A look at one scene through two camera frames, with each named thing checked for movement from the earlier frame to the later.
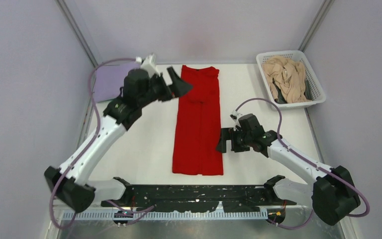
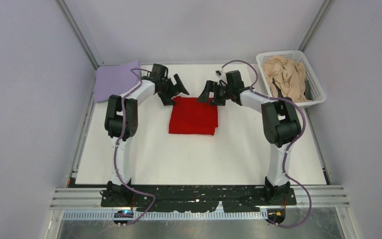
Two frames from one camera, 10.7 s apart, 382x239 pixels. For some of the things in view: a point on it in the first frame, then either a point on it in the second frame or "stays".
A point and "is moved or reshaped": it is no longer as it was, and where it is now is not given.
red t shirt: [198, 123] is moved or reshaped
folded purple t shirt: [109, 78] stays
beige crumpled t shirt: [288, 75] stays
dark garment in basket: [281, 99] stays
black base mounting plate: [209, 198] stays
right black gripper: [226, 134] -> [209, 87]
